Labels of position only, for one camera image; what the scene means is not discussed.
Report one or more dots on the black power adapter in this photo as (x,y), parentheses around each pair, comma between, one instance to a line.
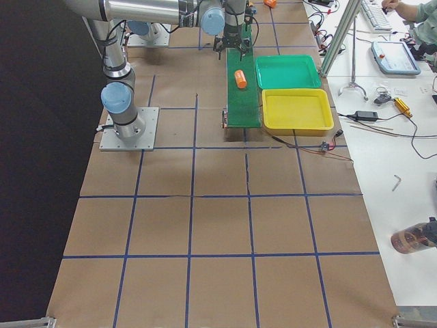
(367,116)

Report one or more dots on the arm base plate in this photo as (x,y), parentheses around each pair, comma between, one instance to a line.
(138,135)
(158,41)

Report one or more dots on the green conveyor belt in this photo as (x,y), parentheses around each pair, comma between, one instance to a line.
(243,109)

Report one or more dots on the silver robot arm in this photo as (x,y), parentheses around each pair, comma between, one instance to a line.
(146,30)
(215,18)

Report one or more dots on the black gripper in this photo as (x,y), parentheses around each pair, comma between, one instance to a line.
(232,35)

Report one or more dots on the aluminium frame post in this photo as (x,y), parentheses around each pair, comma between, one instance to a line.
(349,14)

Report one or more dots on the brown drink bottle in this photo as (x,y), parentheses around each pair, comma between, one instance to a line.
(415,238)

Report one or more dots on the silver hex key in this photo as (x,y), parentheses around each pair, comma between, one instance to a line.
(397,183)

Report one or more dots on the yellow plastic tray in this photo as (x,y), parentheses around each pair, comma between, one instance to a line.
(301,111)

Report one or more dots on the green plastic tray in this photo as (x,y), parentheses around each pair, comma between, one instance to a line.
(286,72)

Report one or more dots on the seated person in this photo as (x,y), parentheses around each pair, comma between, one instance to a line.
(422,39)

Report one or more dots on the right teach pendant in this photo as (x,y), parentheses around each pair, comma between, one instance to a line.
(394,58)

